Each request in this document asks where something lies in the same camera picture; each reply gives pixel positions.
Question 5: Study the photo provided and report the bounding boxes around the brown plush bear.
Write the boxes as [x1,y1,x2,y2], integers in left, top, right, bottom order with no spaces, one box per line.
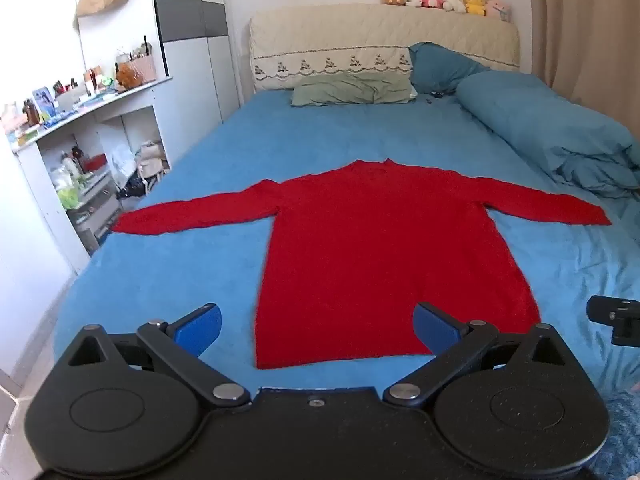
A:
[115,64,142,92]

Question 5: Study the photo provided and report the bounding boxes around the blue duvet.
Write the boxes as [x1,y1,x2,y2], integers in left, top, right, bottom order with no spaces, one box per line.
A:
[456,71,640,200]

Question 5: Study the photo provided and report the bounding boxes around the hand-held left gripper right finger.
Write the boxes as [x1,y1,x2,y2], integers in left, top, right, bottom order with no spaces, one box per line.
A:
[382,302,577,407]

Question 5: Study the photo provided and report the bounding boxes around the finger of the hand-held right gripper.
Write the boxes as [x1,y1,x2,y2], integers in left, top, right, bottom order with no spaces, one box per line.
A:
[586,295,640,347]

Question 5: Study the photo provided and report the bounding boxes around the beige quilted headboard cover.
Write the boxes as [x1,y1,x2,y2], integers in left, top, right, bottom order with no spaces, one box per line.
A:
[248,3,521,93]

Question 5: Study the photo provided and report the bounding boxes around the white shelf unit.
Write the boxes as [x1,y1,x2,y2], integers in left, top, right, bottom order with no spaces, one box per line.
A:
[0,76,175,277]

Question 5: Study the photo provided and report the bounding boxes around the blue fluffy rug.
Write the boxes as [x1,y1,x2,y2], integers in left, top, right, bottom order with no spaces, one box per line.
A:
[592,389,640,480]

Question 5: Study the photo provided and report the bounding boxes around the blue picture card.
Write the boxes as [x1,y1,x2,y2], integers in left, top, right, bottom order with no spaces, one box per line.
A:
[32,87,60,116]

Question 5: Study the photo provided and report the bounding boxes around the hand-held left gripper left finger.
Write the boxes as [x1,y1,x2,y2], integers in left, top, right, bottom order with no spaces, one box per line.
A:
[66,302,252,409]

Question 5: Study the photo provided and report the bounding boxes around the green pillow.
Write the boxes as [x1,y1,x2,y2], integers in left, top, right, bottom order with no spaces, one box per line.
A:
[290,71,417,107]

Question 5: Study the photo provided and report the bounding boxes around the beige curtain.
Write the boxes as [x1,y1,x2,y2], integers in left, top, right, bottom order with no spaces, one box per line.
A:
[527,0,640,128]

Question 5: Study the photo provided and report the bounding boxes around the pink storage box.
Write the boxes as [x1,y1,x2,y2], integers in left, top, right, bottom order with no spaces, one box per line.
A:
[129,55,158,84]

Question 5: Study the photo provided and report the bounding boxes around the bed with blue sheet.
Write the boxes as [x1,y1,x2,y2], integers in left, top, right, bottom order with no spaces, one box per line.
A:
[52,87,640,411]

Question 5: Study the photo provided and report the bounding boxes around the white and grey wardrobe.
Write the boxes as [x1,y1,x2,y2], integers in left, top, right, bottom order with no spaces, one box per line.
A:
[151,0,242,171]

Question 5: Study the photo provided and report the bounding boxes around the blue pillow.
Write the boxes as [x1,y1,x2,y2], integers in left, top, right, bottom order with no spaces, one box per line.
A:
[408,42,491,95]

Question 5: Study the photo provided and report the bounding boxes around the red sweater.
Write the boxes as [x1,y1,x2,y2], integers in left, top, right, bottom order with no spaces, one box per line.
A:
[110,158,613,371]

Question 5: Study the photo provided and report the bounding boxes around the green plastic bag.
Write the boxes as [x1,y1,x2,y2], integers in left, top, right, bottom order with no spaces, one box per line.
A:
[56,180,88,211]

